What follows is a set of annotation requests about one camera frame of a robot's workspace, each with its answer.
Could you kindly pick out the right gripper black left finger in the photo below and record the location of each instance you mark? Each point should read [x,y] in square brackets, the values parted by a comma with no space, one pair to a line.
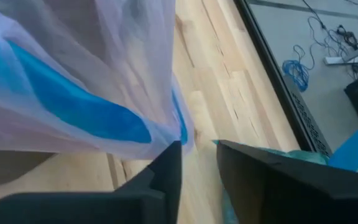
[120,205]

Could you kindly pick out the white power strip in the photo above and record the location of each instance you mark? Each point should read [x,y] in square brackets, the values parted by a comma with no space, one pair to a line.
[337,60]

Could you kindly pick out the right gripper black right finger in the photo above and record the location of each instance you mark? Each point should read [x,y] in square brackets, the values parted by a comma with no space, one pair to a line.
[291,199]

